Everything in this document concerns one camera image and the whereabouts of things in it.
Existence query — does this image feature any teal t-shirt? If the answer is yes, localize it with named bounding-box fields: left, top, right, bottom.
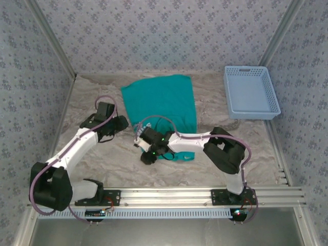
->
left=120, top=74, right=198, bottom=162

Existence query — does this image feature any grey metal sheet panel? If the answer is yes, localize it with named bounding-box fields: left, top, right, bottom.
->
left=28, top=217, right=305, bottom=246

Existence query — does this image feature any light blue plastic basket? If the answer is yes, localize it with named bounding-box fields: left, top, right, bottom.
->
left=222, top=65, right=282, bottom=120

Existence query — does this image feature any thin black right gripper cable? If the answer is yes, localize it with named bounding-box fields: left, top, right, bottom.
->
left=163, top=151, right=178, bottom=162

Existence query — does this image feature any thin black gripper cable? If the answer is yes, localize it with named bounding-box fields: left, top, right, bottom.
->
left=163, top=151, right=178, bottom=162
left=98, top=128, right=116, bottom=144

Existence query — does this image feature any thin black left gripper cable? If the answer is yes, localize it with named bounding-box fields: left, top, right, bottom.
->
left=98, top=128, right=116, bottom=144

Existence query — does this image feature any aluminium mounting rail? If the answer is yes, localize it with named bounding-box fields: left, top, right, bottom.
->
left=28, top=187, right=307, bottom=208

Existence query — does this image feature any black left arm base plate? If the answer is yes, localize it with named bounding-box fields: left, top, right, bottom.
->
left=74, top=189, right=121, bottom=207

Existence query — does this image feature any white slotted cable duct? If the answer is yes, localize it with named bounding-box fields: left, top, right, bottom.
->
left=38, top=208, right=235, bottom=219

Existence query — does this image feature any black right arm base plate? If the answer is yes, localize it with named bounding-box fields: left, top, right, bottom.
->
left=211, top=189, right=258, bottom=206

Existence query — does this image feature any aluminium frame post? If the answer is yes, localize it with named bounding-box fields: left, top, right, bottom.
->
left=258, top=0, right=306, bottom=67
left=25, top=0, right=78, bottom=79

